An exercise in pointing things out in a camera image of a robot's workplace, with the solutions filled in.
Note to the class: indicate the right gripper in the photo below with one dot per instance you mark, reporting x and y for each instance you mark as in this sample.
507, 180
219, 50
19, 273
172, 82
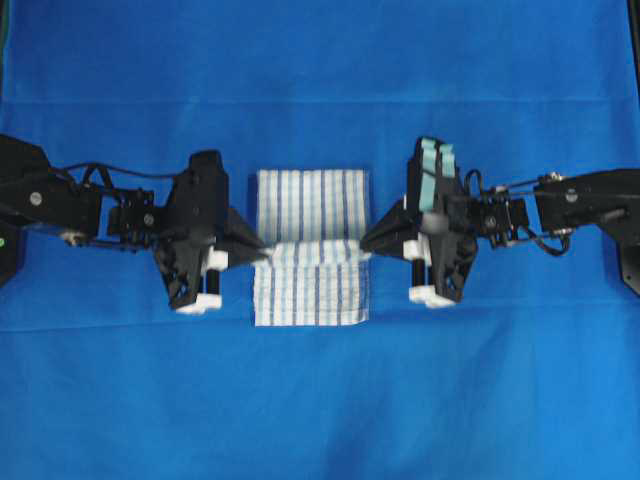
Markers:
429, 227

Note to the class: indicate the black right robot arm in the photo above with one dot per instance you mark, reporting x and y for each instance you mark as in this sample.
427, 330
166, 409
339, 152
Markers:
607, 199

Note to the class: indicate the blue table cloth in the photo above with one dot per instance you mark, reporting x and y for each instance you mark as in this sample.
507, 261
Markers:
534, 375

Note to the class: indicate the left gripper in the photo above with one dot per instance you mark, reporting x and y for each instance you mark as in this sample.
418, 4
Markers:
194, 216

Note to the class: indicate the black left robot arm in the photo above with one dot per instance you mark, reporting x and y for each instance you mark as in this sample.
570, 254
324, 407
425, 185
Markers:
90, 212

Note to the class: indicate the blue striped white towel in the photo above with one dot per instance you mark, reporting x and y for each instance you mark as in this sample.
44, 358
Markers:
315, 272

